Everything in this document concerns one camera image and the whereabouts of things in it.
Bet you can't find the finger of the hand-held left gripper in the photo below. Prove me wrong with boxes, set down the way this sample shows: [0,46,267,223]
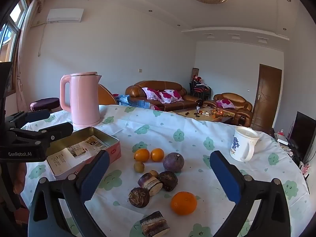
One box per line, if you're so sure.
[5,109,51,129]
[14,122,74,147]

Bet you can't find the brown leather armchair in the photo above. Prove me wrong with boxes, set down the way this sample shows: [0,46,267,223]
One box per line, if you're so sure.
[203,92,253,129]

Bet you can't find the small orange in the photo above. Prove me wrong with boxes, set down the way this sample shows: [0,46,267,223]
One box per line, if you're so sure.
[150,148,165,162]
[134,149,150,163]

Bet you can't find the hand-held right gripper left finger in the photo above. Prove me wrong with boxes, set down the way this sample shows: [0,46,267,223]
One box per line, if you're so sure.
[28,150,110,237]

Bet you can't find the blue cloth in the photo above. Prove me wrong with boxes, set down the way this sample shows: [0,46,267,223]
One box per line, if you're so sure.
[115,94,151,109]

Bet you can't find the stacked black chairs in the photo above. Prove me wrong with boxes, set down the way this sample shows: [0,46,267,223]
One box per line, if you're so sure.
[189,80,212,102]

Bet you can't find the brown leather sofa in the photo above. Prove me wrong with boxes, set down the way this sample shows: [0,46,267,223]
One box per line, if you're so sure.
[125,80,203,112]

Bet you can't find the pink electric kettle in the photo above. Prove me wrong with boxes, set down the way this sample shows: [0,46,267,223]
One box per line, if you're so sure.
[60,72,102,129]

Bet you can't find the large orange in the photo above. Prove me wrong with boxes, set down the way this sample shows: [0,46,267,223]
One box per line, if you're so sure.
[170,191,198,215]

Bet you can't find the pink curtain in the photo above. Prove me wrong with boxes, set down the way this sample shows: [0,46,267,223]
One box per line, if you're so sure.
[12,0,47,114]

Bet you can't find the white air conditioner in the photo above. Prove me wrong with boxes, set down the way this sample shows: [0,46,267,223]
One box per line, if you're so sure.
[46,8,84,23]

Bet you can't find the white tablecloth with green print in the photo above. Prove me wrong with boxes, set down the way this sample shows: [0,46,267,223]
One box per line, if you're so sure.
[21,104,312,237]

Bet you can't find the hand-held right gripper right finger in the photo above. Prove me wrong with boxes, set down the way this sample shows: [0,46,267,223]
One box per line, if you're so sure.
[209,150,292,237]

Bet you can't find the round purple stool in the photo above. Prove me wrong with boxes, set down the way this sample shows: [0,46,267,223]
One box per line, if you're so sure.
[30,97,61,113]

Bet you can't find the purple passion fruit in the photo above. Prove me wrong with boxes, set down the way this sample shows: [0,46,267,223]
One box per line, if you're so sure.
[162,152,185,173]

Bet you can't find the brown wooden door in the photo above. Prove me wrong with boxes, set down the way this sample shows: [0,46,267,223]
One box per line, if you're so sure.
[251,64,282,131]

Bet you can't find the window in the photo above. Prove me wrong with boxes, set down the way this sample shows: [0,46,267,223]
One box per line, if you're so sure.
[0,0,30,63]

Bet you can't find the brown leather chair back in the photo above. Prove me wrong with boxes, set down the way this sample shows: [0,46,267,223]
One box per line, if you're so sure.
[98,84,118,106]

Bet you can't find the black television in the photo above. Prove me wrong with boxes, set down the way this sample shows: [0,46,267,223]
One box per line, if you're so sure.
[288,111,316,163]

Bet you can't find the glass coffee table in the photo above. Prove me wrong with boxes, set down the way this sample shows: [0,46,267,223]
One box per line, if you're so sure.
[170,106,235,124]

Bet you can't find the printed paper leaflet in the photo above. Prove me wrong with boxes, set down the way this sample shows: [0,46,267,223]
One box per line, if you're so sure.
[47,135,109,174]

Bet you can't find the white mug with blue print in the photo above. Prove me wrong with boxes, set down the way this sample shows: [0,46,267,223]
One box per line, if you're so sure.
[229,126,260,162]

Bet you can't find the dark round mangosteen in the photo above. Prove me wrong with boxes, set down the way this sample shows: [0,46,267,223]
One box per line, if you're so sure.
[158,170,178,192]

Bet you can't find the pink tin box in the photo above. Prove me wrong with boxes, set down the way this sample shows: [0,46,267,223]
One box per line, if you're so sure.
[46,126,122,180]

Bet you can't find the air conditioner cable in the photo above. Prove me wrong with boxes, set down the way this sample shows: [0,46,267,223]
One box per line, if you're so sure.
[37,22,48,56]

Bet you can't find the pink floral pillow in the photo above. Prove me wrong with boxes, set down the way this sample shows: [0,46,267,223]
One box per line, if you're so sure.
[158,89,184,103]
[217,99,236,109]
[142,87,163,102]

